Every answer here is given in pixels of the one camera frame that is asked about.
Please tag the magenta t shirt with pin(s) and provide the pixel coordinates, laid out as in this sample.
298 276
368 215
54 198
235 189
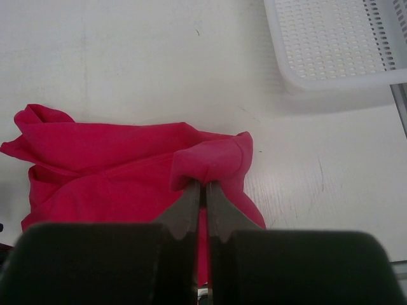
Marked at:
94 172

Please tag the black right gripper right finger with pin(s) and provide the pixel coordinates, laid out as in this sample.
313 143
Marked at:
252 265

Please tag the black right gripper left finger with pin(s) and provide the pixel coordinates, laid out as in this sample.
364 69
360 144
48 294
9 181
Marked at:
115 263

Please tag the aluminium front rail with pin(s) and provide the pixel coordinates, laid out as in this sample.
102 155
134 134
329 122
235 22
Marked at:
399 93

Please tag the white perforated plastic basket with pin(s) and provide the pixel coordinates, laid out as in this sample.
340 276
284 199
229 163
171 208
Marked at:
325 45

